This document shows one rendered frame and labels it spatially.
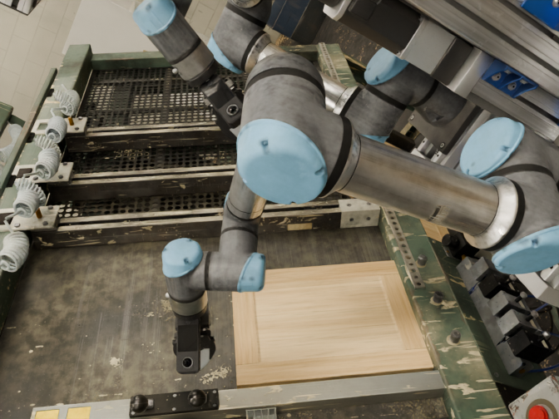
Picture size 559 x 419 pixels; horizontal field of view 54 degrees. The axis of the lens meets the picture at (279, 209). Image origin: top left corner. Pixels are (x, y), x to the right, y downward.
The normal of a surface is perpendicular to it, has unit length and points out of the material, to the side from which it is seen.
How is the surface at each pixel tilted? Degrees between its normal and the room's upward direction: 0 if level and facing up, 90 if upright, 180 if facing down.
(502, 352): 0
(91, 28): 90
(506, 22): 90
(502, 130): 7
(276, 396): 59
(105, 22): 90
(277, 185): 82
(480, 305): 0
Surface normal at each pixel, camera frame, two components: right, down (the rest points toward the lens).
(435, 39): 0.19, 0.51
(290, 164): -0.18, 0.80
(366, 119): -0.27, 0.21
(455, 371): 0.00, -0.76
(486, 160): -0.84, -0.44
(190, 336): 0.00, -0.34
